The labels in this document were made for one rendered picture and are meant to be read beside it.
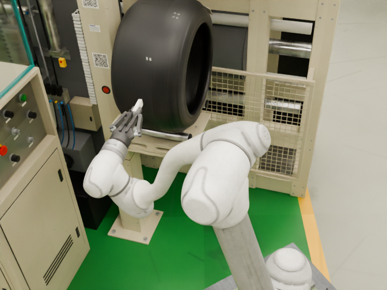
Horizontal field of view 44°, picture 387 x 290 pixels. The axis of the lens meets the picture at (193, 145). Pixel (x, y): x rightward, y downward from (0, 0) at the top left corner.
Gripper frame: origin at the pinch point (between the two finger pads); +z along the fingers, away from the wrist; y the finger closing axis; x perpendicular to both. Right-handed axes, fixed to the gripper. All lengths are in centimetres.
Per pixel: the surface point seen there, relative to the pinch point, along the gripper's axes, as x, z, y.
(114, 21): -10.0, 39.1, 24.7
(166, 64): -9.3, 16.4, -7.1
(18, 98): 5, -1, 55
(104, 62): 6.8, 30.4, 29.4
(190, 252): 126, 9, -9
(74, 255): 108, -19, 50
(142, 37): -15.7, 23.4, 4.5
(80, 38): -3, 33, 40
